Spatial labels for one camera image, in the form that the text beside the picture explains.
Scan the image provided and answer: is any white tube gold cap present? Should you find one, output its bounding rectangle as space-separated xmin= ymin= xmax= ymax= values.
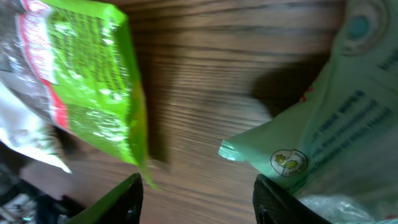
xmin=1 ymin=85 xmax=72 ymax=174

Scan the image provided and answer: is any green snack bag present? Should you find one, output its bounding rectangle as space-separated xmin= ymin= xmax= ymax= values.
xmin=1 ymin=0 xmax=154 ymax=185

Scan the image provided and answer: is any teal tissue packet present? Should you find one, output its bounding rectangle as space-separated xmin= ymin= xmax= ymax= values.
xmin=219 ymin=0 xmax=397 ymax=223

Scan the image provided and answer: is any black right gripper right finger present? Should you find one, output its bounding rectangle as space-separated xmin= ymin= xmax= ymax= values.
xmin=252 ymin=174 xmax=331 ymax=224

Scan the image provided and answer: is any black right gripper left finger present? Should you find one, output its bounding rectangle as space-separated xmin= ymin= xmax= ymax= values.
xmin=66 ymin=173 xmax=144 ymax=224

